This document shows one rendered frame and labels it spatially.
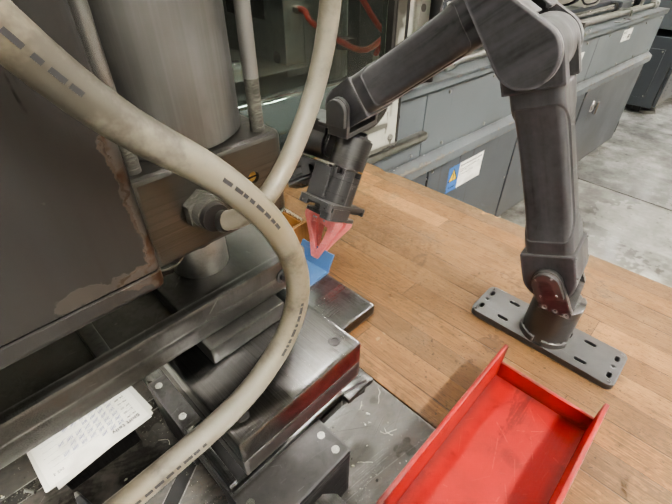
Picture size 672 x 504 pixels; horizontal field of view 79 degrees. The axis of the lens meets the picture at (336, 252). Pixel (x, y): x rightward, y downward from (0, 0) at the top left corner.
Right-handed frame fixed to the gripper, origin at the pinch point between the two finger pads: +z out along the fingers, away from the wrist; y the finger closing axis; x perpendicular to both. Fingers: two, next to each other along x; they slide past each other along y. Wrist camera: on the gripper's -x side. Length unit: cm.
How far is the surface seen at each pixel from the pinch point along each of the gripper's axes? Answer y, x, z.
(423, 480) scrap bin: 13.7, 31.8, 12.3
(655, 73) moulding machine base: -410, 3, -172
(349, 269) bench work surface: -5.4, 3.9, 1.6
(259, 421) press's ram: 37.6, 26.0, -1.1
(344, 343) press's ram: 31.1, 26.1, -4.9
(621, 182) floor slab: -290, 23, -60
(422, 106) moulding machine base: -75, -30, -39
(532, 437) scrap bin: 3.2, 38.9, 6.3
